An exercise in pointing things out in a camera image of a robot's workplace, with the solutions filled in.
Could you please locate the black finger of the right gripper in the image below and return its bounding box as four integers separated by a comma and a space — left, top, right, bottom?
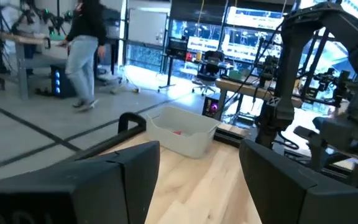
293, 125, 323, 171

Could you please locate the gray workbench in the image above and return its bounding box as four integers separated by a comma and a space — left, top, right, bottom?
0, 27, 70, 101

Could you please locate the gray partition panel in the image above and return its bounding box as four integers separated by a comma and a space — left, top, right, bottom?
127, 7, 169, 47

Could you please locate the black arched handle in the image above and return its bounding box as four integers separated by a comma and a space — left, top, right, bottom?
117, 111, 147, 134

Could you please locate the computer tower with blue lights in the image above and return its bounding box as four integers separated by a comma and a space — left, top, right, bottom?
50, 63, 76, 99

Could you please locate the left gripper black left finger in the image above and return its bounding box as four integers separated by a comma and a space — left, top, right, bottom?
0, 139, 162, 224

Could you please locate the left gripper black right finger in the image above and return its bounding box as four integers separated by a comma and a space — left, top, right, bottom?
238, 139, 358, 224

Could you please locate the black office chair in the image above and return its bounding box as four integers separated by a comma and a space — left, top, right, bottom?
193, 49, 234, 96

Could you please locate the black equipment stand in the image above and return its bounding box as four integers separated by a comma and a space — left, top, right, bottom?
158, 37, 188, 93

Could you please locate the computer tower with purple light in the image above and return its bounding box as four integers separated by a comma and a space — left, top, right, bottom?
202, 93, 222, 121

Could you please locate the person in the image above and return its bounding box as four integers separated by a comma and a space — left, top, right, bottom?
57, 0, 108, 113

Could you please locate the wooden workbench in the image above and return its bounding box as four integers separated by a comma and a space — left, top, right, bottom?
214, 77, 304, 108

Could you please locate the clear plastic container right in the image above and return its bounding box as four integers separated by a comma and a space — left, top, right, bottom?
145, 105, 222, 159

